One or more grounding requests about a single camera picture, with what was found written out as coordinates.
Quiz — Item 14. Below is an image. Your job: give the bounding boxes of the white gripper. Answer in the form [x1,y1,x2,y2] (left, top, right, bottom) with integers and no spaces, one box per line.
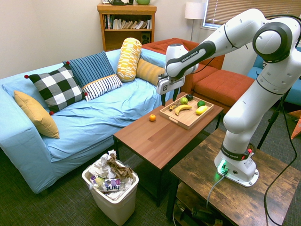
[156,73,186,107]

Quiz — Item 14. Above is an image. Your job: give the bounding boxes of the wooden tray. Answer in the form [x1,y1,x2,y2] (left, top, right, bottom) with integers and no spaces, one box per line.
[159,92,214,130]

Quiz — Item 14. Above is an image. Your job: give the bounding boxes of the yellow banana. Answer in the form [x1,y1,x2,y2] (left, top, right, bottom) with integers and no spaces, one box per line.
[174,105,193,116]

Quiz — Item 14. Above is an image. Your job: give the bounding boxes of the orange striped lumbar pillow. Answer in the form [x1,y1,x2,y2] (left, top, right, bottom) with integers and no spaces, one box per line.
[135,58,166,87]

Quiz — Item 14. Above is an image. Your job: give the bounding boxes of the yellow lemon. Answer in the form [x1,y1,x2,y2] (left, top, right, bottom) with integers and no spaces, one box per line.
[195,105,208,116]

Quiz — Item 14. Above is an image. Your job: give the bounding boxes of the brown wooden coffee table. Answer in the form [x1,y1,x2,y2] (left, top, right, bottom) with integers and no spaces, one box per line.
[112,91,224,208]

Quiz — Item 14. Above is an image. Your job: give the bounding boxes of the orange sofa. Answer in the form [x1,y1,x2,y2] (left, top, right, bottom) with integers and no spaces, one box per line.
[142,37,256,113]

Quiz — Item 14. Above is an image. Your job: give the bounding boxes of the yellow patterned bolster pillow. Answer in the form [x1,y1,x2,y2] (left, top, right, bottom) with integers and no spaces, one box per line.
[116,37,143,82]

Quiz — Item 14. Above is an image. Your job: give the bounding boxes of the white navy striped pillow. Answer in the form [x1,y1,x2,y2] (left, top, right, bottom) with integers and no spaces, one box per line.
[81,74,123,102]

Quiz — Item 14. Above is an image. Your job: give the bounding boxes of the wooden bookshelf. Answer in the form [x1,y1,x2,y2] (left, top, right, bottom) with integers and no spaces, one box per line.
[96,3,158,52]

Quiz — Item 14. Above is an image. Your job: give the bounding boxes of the light blue sofa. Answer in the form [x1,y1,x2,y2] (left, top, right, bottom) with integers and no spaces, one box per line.
[0,48,184,195]

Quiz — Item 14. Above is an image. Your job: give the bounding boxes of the row of books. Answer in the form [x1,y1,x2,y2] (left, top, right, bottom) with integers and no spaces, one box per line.
[104,14,152,30]

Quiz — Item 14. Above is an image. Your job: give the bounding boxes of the blue striped pillow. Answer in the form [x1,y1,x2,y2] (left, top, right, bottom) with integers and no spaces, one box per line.
[62,50,116,89]

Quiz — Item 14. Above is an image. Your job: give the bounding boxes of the crumpled brown paper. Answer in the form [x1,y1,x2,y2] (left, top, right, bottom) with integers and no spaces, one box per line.
[107,153,134,181]

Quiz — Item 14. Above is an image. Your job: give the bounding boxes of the white floor lamp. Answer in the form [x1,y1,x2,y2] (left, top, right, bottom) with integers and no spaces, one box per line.
[184,2,206,42]

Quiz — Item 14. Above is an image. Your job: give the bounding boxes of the crumpled white paper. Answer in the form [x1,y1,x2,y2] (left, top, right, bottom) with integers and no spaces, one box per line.
[90,149,118,179]

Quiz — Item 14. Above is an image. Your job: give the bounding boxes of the black tripod stand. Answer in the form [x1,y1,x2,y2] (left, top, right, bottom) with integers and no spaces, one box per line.
[256,87,292,150]

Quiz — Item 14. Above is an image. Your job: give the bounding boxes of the hint plastic bottle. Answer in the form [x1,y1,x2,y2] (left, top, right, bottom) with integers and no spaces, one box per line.
[89,176,127,193]

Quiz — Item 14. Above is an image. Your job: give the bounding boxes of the black object on bookshelf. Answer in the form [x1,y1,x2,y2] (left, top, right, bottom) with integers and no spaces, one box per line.
[109,0,135,6]

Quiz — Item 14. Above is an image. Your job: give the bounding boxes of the brown window blinds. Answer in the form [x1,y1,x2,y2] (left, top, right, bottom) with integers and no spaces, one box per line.
[203,0,301,30]

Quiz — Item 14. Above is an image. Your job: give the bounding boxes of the black white checkered pillow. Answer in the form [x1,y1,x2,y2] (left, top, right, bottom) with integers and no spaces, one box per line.
[24,61,88,115]

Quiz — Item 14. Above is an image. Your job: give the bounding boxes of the black tool under table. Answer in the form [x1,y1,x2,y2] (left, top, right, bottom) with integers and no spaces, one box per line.
[173,203,224,226]

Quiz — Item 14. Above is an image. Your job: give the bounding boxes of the white trash bin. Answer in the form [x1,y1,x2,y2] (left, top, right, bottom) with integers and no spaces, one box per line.
[81,160,139,226]

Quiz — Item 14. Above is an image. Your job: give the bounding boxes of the rustic dark wood side table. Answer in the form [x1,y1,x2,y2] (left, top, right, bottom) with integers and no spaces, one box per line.
[166,128,301,226]

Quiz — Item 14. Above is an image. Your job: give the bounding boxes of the orange object on floor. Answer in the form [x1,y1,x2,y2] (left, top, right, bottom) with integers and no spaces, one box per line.
[288,109,301,140]

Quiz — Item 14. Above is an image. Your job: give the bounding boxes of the mustard yellow pillow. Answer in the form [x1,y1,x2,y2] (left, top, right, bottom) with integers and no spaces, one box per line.
[13,90,60,139]

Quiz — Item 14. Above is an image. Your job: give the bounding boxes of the grey cable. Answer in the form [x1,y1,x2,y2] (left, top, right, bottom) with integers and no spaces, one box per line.
[206,173,226,209]

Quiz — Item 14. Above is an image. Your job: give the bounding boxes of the black cable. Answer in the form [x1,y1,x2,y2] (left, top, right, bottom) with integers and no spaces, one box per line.
[263,14,301,226]

